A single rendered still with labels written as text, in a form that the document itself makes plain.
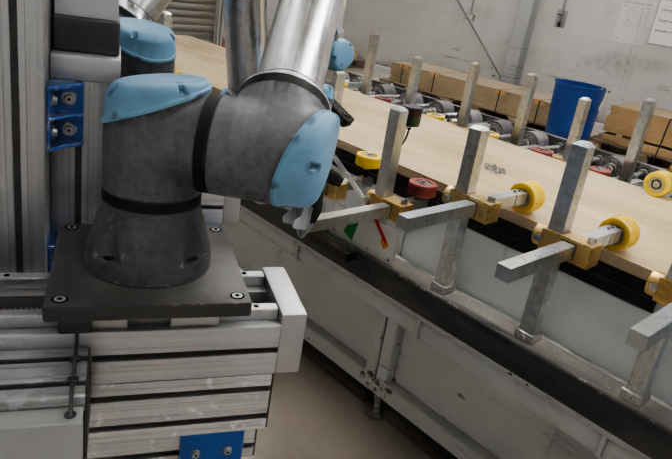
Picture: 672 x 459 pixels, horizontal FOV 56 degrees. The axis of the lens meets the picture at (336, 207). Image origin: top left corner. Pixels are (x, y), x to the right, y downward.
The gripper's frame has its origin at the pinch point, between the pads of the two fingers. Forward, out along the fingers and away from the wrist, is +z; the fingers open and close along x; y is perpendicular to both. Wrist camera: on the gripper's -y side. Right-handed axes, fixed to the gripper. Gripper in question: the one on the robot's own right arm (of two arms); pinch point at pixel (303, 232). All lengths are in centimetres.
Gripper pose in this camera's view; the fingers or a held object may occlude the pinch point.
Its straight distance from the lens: 149.2
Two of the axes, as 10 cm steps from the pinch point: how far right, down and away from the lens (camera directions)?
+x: 6.7, 3.5, -6.6
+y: -7.3, 1.3, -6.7
